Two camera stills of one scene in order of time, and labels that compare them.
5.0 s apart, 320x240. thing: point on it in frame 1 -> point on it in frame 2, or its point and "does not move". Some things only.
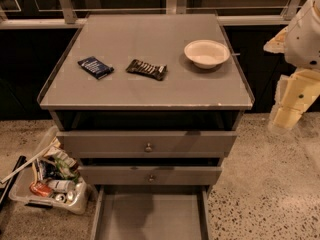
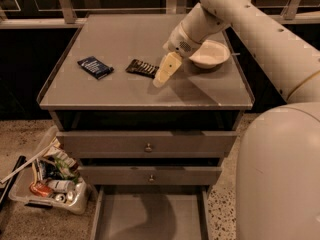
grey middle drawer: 151,175 does not move
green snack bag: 66,169 does not move
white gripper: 302,39 -> 177,43
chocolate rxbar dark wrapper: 158,72 does not move
